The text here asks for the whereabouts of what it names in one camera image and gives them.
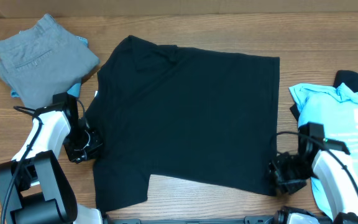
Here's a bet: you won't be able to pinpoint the black t-shirt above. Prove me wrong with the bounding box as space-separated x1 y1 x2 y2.
86 35 280 212

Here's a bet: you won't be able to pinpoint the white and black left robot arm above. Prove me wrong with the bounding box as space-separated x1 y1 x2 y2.
0 92 108 224

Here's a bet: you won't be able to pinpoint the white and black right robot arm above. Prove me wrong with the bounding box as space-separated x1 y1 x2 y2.
268 123 358 223

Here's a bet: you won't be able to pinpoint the folded blue garment under trousers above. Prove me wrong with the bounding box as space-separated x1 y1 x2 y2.
11 36 88 98

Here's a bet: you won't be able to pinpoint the dark garment under blue shirt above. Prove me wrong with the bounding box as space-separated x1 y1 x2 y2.
289 70 358 122

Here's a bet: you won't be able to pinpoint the light blue t-shirt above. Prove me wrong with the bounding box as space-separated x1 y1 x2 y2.
288 82 358 218

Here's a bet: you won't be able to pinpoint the folded grey trousers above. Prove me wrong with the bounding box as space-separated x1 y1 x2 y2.
0 14 99 109

